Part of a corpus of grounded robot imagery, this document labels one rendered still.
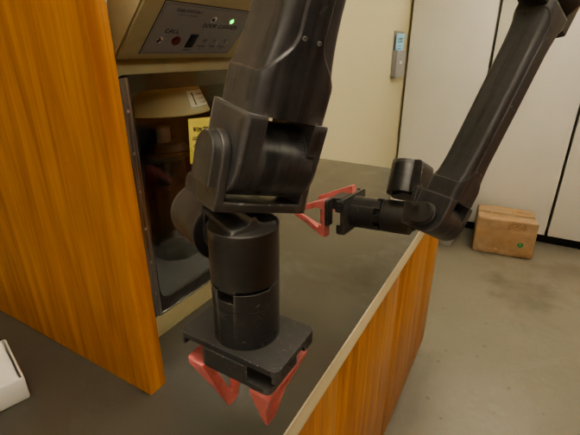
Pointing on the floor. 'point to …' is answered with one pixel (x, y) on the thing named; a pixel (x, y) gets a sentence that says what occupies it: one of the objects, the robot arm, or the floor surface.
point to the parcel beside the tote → (505, 230)
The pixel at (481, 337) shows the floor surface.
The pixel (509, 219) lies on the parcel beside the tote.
